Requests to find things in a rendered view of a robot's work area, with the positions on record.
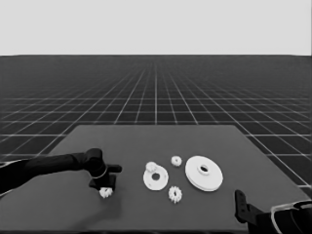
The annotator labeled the large thick white disc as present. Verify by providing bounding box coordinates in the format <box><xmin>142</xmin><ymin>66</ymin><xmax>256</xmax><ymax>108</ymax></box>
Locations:
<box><xmin>184</xmin><ymin>155</ymin><xmax>224</xmax><ymax>193</ymax></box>

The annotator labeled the small white toothed gear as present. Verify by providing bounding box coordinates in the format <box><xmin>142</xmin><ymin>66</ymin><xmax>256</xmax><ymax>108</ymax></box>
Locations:
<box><xmin>171</xmin><ymin>155</ymin><xmax>183</xmax><ymax>168</ymax></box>
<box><xmin>145</xmin><ymin>161</ymin><xmax>158</xmax><ymax>174</ymax></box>
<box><xmin>98</xmin><ymin>186</ymin><xmax>114</xmax><ymax>200</ymax></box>

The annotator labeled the medium white toothed gear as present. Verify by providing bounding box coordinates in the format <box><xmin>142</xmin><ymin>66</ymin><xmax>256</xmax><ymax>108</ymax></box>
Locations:
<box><xmin>168</xmin><ymin>185</ymin><xmax>183</xmax><ymax>205</ymax></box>

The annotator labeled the white round carrier with pins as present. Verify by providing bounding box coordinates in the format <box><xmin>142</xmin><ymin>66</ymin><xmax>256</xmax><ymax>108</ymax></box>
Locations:
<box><xmin>142</xmin><ymin>161</ymin><xmax>170</xmax><ymax>192</ymax></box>

